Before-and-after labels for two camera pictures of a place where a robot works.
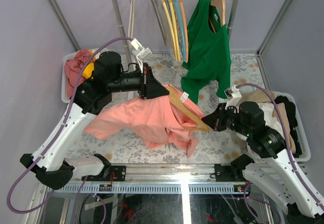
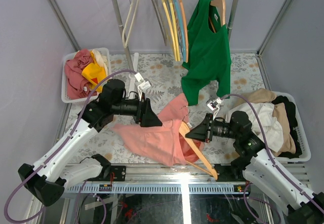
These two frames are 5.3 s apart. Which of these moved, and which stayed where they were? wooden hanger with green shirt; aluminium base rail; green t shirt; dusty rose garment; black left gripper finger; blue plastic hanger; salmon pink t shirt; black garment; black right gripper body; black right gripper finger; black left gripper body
Moved: black right gripper body; black left gripper body; wooden hanger with green shirt; salmon pink t shirt; black left gripper finger; black right gripper finger
Stayed: blue plastic hanger; black garment; green t shirt; aluminium base rail; dusty rose garment
